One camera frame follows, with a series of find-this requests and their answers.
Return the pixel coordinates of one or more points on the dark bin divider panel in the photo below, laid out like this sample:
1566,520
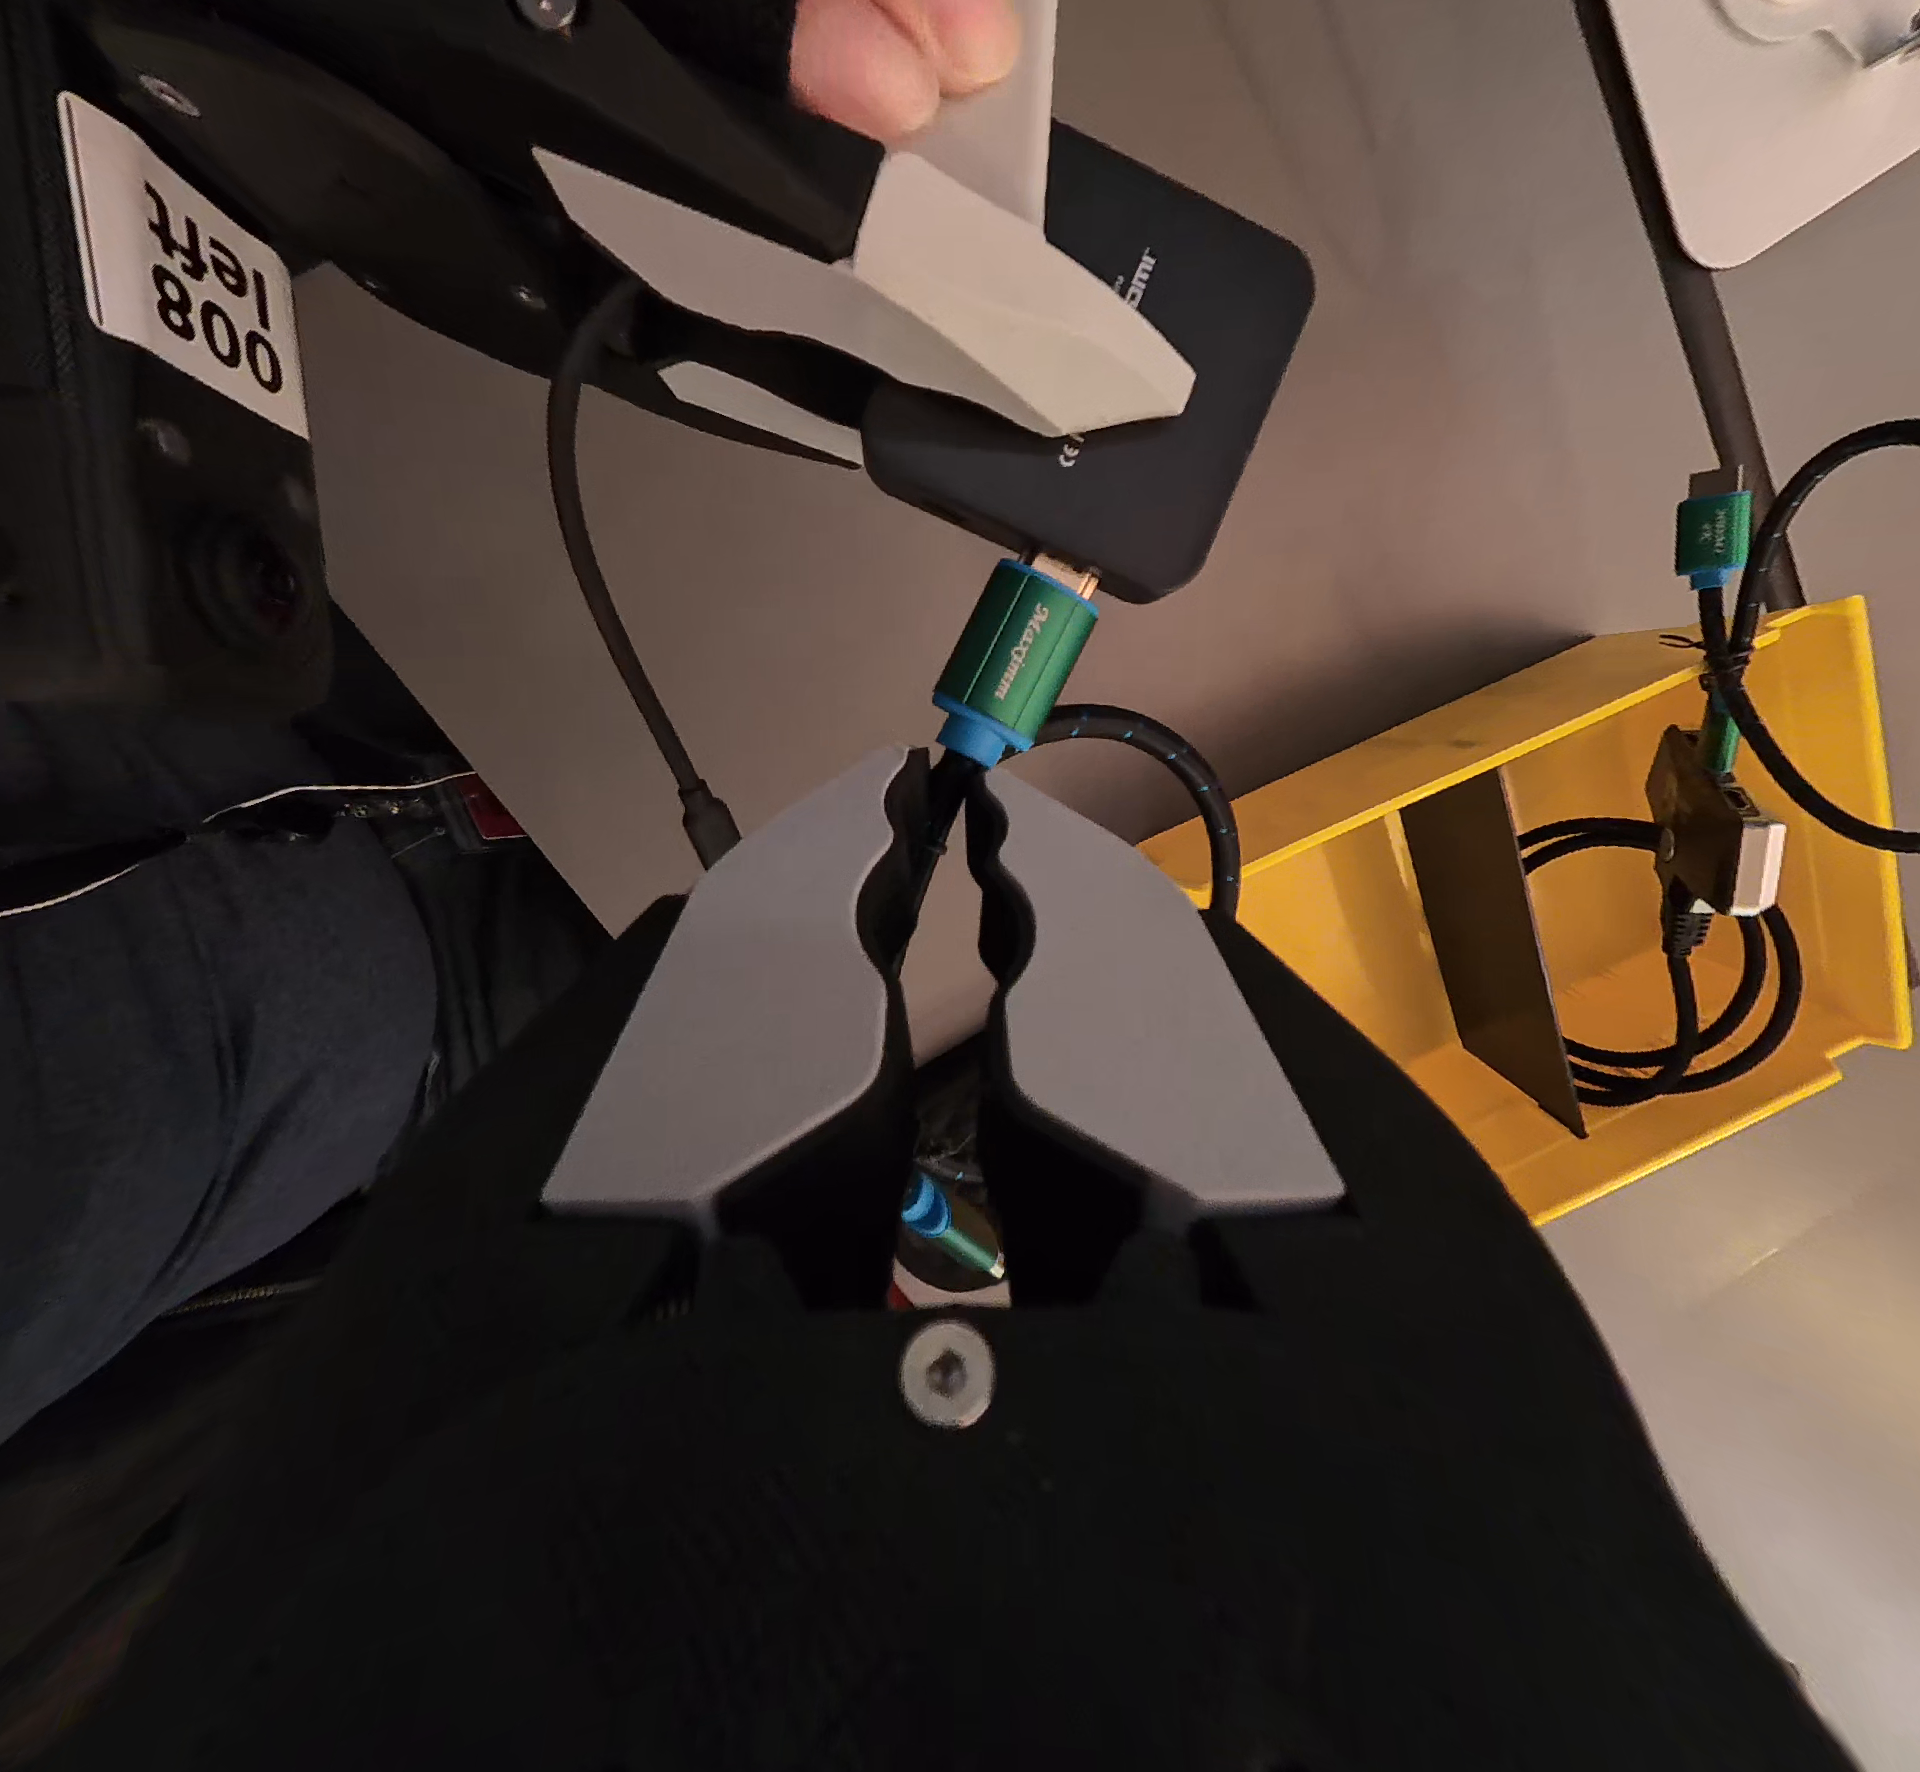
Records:
1500,948

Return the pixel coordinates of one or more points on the white stand base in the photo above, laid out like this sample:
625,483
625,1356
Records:
1773,34

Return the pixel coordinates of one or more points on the black mat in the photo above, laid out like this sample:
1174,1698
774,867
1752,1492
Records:
1682,243

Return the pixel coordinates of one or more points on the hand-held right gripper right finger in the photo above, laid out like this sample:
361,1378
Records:
1173,1055

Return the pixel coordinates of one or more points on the yellow plastic bin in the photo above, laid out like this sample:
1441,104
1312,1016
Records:
1682,1055

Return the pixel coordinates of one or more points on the black square adapter hub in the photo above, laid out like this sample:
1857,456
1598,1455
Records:
1173,365

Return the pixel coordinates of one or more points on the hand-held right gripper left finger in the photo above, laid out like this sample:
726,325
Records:
735,1055

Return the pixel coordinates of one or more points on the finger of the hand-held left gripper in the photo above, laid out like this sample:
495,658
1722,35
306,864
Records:
900,288
767,408

